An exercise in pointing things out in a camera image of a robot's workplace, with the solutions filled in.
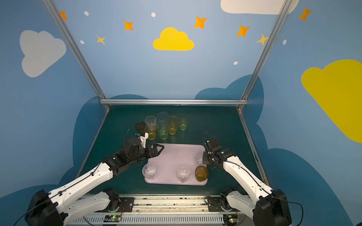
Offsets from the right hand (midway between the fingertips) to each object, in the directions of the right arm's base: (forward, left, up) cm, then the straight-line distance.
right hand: (208, 157), depth 84 cm
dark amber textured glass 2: (+22, +48, -1) cm, 53 cm away
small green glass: (+28, +17, -3) cm, 33 cm away
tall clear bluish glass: (+26, +31, +4) cm, 41 cm away
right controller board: (-30, -11, -9) cm, 33 cm away
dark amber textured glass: (-8, +4, -6) cm, 11 cm away
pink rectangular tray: (-1, +20, -12) cm, 23 cm away
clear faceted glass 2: (-8, +15, -7) cm, 19 cm away
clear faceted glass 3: (+2, +5, -8) cm, 9 cm away
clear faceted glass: (-8, +36, -7) cm, 37 cm away
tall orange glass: (+24, +24, 0) cm, 34 cm away
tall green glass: (+22, +31, -4) cm, 38 cm away
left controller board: (-33, +50, -7) cm, 60 cm away
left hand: (-1, +28, +9) cm, 29 cm away
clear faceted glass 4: (+30, +42, -4) cm, 52 cm away
